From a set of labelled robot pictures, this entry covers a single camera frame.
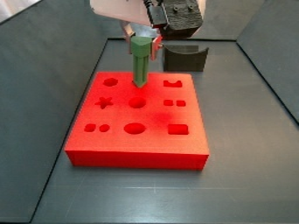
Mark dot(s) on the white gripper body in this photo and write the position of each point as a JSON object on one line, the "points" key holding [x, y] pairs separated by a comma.
{"points": [[127, 10]]}

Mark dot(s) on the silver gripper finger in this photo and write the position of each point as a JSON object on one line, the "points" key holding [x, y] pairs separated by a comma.
{"points": [[127, 30], [155, 46]]}

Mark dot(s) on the green three prong peg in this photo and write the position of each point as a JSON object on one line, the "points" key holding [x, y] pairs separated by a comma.
{"points": [[140, 50]]}

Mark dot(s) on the red shape sorting board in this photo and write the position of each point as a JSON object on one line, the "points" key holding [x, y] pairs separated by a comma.
{"points": [[139, 127]]}

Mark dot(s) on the dark grey curved block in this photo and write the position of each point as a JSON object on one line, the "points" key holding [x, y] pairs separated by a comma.
{"points": [[184, 58]]}

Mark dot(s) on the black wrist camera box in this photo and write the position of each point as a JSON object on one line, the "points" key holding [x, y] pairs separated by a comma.
{"points": [[178, 18]]}

